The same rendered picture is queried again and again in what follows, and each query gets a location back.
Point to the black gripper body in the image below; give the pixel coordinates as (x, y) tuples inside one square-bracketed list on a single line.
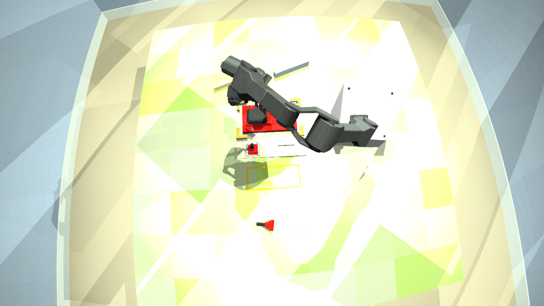
[(257, 115)]

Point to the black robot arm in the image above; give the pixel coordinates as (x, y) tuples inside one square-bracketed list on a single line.
[(326, 131)]

